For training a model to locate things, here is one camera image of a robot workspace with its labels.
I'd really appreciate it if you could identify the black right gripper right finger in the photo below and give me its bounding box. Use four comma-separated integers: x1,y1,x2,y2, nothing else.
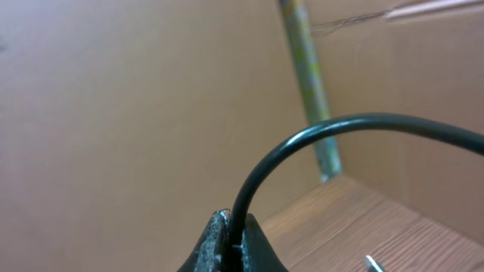
241,214,288,272

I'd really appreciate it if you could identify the brown cardboard wall panel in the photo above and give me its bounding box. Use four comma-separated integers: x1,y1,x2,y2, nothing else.
1,1,483,271

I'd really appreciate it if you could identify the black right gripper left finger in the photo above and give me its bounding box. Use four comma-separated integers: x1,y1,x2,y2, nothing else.
178,209,230,272

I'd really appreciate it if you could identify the green patterned tape strip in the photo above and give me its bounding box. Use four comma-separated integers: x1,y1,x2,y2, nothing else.
278,0,342,182

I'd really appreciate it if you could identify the black cable bundle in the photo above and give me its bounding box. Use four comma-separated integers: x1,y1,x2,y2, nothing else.
228,112,484,246

